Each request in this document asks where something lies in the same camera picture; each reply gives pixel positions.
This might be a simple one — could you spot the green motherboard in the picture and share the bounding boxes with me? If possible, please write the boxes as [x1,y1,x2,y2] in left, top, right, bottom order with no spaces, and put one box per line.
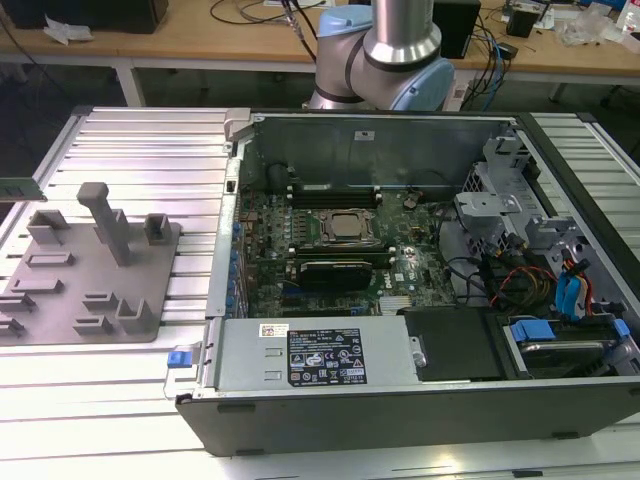
[237,187,461,319]

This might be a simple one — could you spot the grey case hinge bracket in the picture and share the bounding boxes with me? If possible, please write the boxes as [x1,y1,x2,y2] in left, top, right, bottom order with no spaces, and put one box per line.
[223,109,252,142]

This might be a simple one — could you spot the clear plastic bags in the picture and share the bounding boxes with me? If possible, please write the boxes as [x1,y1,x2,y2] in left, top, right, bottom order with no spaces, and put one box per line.
[558,7,627,49]

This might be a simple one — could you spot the black RAM slot bank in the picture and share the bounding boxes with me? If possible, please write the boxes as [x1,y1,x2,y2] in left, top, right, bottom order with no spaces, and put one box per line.
[287,182,384,211]
[288,242,397,262]

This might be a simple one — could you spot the large black box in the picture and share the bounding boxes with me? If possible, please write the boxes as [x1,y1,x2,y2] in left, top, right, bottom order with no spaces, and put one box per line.
[9,0,169,35]

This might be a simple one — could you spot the orange yellow wire bundle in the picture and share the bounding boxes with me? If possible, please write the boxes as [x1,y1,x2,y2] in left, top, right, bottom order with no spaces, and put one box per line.
[488,266,557,307]

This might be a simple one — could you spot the grey power supply unit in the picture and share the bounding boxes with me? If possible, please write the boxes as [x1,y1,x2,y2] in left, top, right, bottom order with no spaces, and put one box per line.
[197,314,420,396]

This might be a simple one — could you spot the silver finned heatsink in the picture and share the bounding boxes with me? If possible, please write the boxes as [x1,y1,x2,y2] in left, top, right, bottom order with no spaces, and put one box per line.
[379,294,414,314]

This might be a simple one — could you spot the black open PC case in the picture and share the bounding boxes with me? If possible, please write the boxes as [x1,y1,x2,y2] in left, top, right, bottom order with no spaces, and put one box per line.
[164,107,640,459]

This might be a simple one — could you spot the black graphics card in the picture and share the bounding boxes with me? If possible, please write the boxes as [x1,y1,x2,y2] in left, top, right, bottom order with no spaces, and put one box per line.
[298,258,375,293]

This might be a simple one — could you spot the green RAM stick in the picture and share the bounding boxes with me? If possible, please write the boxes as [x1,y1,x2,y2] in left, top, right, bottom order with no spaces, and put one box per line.
[0,176,49,202]

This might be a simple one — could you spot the metal CPU socket cover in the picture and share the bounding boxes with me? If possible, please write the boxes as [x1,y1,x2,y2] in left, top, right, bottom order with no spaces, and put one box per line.
[319,206,382,246]

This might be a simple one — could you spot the hard disk in blue carrier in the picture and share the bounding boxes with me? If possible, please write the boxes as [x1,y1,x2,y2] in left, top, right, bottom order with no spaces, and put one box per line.
[502,318,632,381]

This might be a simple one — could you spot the blue hanging cable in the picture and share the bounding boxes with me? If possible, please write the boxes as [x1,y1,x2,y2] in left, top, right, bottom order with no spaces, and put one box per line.
[491,39,507,109]

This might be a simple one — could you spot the silver CPU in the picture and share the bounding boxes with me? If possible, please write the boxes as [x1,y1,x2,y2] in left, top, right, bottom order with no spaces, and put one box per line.
[332,213,364,239]

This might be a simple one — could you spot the crumpled white paper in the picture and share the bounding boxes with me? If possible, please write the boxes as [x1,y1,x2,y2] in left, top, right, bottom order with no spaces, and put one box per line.
[43,13,94,47]

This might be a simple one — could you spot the black desktop tower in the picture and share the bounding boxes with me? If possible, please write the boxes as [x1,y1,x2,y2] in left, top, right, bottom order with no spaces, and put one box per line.
[433,0,484,61]

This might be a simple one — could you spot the black plastic air shroud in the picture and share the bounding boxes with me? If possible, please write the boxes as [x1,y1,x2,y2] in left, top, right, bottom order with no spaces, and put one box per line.
[397,305,504,384]

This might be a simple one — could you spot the wooden desk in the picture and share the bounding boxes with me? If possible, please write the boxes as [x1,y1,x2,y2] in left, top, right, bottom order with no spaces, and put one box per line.
[0,0,640,109]

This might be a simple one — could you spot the small black box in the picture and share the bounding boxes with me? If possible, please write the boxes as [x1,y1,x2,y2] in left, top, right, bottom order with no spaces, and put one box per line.
[505,2,541,38]

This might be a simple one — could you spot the grey metal drive cage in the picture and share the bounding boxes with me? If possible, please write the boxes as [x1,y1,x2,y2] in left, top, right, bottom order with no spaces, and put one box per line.
[453,134,592,262]

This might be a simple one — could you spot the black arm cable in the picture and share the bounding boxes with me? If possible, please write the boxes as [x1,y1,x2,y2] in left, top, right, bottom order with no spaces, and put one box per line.
[280,0,321,62]

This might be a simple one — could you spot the grey parts rack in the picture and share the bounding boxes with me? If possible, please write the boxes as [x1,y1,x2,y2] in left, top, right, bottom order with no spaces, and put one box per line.
[0,182,182,347]

